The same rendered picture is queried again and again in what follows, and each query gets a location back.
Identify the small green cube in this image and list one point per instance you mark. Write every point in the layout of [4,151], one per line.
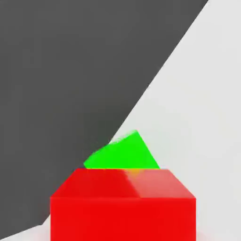
[124,154]

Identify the small red cube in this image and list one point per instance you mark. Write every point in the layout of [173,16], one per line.
[123,216]

